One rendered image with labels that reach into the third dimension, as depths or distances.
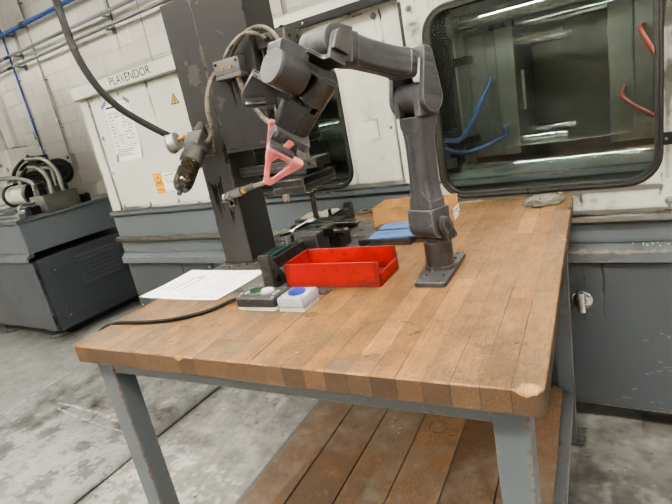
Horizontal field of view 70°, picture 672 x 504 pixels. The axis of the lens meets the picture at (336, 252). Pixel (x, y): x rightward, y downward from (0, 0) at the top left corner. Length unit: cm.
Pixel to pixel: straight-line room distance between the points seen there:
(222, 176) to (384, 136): 73
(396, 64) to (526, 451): 70
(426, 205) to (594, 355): 112
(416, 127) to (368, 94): 94
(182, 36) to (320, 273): 77
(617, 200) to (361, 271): 95
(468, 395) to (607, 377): 135
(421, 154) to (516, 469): 60
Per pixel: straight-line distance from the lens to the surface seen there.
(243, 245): 150
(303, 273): 116
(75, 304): 436
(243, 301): 111
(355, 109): 198
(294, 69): 81
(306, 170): 132
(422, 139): 102
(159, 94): 267
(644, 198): 175
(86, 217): 441
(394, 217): 155
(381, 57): 96
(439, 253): 108
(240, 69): 134
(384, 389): 76
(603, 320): 192
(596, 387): 206
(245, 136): 139
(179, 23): 151
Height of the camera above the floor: 129
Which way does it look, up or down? 16 degrees down
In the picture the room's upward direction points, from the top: 11 degrees counter-clockwise
